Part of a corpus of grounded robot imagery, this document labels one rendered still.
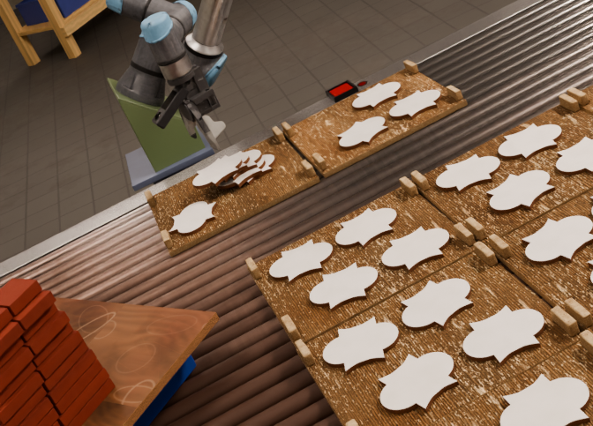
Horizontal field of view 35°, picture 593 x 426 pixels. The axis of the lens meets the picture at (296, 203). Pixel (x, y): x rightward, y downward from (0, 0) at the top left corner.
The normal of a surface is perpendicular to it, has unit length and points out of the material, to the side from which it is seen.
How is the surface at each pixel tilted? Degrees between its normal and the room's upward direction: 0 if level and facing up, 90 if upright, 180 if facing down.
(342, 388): 0
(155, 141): 90
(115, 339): 0
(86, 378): 90
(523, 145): 0
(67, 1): 90
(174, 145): 90
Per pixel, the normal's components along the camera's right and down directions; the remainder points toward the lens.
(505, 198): -0.36, -0.81
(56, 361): 0.79, 0.00
